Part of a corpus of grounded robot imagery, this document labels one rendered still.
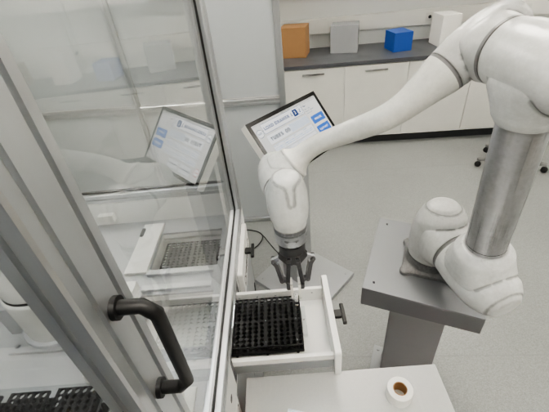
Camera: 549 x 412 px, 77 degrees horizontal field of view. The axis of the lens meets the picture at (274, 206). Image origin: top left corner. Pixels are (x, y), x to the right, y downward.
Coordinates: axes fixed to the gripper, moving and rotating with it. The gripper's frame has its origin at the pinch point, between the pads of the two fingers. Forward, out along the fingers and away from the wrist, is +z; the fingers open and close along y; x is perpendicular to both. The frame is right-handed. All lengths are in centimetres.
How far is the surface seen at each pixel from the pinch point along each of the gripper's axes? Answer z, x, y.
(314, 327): 12.6, -5.9, 4.9
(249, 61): -32, 158, -15
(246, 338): 6.0, -12.3, -16.0
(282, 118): -20, 89, 2
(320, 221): 96, 151, 27
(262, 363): 8.2, -19.1, -11.4
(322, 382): 20.2, -19.7, 5.2
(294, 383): 20.1, -19.5, -3.2
